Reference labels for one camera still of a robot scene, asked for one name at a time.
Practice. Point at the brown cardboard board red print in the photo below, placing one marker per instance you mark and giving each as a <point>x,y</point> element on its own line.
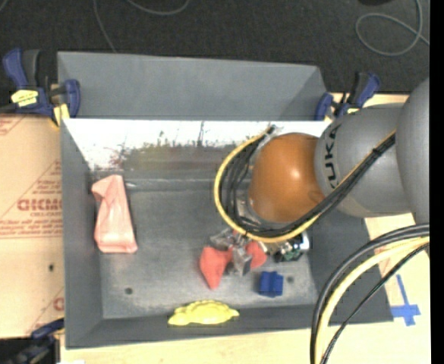
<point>24,203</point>

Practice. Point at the pink cloth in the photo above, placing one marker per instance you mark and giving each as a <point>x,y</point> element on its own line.
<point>113,218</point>

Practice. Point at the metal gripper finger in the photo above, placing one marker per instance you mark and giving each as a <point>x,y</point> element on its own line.
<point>222,240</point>
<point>243,262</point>

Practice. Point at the blue block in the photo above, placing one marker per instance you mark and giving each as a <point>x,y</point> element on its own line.
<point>271,283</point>

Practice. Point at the yellow toy banana bunch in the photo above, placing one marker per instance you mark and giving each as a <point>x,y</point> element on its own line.
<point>202,314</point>

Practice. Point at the red soft toy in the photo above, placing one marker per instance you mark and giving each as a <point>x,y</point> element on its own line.
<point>214,265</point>

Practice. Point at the grey metal bin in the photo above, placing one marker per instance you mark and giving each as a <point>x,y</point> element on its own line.
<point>176,89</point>

